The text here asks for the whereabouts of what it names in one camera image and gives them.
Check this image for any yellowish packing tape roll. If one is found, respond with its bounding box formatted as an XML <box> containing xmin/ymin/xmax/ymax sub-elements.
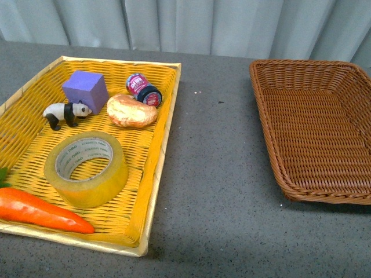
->
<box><xmin>44</xmin><ymin>131</ymin><xmax>129</xmax><ymax>209</ymax></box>

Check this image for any brown wicker basket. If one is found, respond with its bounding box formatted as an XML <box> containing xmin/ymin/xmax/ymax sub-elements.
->
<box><xmin>249</xmin><ymin>60</ymin><xmax>370</xmax><ymax>205</ymax></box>

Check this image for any toy bread roll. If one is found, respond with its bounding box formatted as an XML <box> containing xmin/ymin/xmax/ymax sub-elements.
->
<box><xmin>107</xmin><ymin>94</ymin><xmax>158</xmax><ymax>128</ymax></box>

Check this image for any small red-labelled jar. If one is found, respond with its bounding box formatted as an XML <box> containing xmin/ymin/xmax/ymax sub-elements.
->
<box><xmin>126</xmin><ymin>73</ymin><xmax>162</xmax><ymax>107</ymax></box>

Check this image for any purple foam cube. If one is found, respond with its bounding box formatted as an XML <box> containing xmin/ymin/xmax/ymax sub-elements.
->
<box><xmin>62</xmin><ymin>71</ymin><xmax>109</xmax><ymax>115</ymax></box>

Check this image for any toy panda figure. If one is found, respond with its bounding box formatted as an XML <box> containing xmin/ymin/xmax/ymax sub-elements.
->
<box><xmin>43</xmin><ymin>103</ymin><xmax>92</xmax><ymax>131</ymax></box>

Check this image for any orange toy carrot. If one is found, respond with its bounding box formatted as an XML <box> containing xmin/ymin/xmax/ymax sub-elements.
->
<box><xmin>0</xmin><ymin>167</ymin><xmax>96</xmax><ymax>235</ymax></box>

